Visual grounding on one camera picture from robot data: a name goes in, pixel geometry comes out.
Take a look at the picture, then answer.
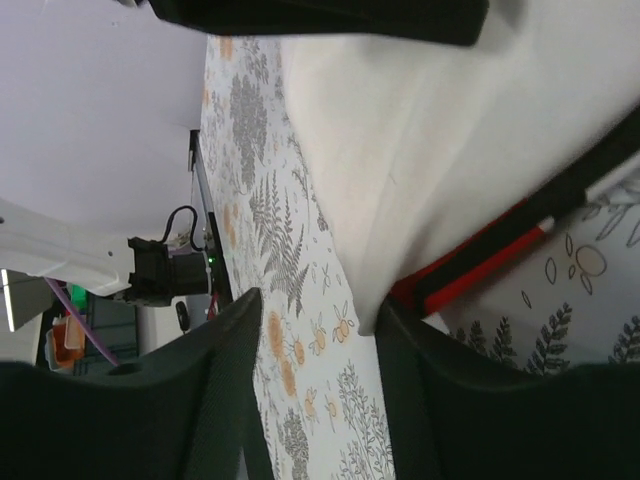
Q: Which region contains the floral table mat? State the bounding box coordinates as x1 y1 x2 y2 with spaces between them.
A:
200 37 639 479

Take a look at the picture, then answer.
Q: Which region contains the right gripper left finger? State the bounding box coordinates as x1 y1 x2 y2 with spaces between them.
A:
1 288 273 479

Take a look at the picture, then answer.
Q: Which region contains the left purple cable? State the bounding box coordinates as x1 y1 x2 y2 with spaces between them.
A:
47 277 121 366

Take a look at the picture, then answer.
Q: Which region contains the white t shirt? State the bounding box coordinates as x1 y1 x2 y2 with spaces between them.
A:
281 1 639 335

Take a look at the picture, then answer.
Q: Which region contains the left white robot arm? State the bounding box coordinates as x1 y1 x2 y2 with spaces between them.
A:
1 1 489 307

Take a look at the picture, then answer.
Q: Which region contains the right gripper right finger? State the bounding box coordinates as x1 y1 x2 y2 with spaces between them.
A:
375 299 639 479

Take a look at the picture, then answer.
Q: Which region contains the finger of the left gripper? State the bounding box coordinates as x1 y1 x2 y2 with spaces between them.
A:
149 0 489 47

